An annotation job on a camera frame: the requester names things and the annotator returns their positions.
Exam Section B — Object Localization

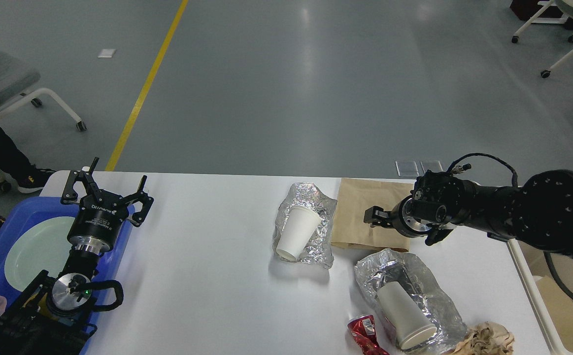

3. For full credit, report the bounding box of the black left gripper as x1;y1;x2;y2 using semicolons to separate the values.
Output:
60;157;154;256

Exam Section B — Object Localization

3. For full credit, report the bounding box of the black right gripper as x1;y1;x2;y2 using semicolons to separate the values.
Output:
364;196;455;246

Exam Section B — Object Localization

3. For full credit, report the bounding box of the aluminium foil sheet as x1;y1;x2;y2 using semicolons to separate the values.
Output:
354;248;468;355
272;182;337;269

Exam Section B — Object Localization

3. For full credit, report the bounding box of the light green plate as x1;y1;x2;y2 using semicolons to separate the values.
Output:
4;216;74;291

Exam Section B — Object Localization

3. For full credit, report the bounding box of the white paper cup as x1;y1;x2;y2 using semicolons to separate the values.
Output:
275;205;321;261
375;282;437;350

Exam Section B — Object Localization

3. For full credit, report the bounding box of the large brown paper bag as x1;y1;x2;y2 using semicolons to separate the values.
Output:
534;276;573;353

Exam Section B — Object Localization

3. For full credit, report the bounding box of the dark teal mug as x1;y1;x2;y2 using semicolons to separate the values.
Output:
38;293;54;318

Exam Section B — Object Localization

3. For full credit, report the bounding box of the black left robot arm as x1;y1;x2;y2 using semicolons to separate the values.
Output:
0;158;154;355

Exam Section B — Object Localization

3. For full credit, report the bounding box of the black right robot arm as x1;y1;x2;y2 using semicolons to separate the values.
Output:
363;155;573;301

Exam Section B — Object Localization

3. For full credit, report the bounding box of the transparent floor plate left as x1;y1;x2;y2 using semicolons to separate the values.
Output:
395;160;421;178

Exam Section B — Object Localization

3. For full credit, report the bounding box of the transparent floor plate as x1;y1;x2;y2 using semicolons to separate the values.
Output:
420;160;445;174
395;160;421;178

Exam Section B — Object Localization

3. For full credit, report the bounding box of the transparent floor plate right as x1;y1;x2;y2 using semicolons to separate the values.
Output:
420;160;445;174

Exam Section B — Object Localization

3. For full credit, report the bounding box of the crumpled aluminium foil sheet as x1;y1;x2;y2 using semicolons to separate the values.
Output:
272;182;337;269

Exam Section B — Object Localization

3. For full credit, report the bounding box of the white paper cup on foil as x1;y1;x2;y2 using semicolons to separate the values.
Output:
275;205;321;261

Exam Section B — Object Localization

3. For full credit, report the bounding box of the crushed red can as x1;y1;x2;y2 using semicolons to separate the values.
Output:
347;314;390;355

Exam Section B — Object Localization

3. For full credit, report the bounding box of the blue plastic tray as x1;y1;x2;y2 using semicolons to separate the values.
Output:
0;197;136;355

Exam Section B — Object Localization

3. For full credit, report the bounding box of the beige plastic bin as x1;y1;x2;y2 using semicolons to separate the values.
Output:
507;241;573;355

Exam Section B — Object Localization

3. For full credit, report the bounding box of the crumpled brown paper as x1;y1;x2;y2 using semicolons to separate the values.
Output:
452;321;515;355

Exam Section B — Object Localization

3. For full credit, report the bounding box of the grey office chair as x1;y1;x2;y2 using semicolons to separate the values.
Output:
0;47;88;193

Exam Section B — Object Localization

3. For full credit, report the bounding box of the white chair base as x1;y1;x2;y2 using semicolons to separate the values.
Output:
511;0;573;79

